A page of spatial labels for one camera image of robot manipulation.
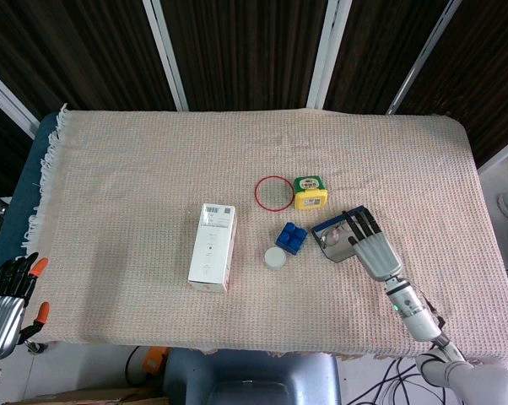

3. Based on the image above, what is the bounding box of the white carton box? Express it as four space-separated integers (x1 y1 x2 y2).
187 202 237 294

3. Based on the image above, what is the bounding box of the yellow plastic container with label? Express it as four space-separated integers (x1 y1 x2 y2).
293 175 331 211

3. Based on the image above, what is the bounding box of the blue toy brick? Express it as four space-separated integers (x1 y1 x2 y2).
275 222 309 257

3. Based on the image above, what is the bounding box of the blue grey plastic chair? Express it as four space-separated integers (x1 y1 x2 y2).
163 348 342 405

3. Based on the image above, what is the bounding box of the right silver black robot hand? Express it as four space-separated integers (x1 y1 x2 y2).
342 209 404 283

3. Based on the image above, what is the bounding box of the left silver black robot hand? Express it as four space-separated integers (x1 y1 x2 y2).
0 251 51 360

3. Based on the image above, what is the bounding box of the blue grey glasses case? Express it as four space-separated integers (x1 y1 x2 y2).
311 205 380 263

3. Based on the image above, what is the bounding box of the beige woven tablecloth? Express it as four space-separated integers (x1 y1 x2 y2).
21 103 508 362

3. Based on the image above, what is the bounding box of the red rubber ring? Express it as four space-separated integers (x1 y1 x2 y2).
254 175 294 211

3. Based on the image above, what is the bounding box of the small white round jar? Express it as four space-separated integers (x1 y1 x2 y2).
264 246 289 272

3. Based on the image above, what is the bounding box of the orange device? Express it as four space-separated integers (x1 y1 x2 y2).
142 346 170 375

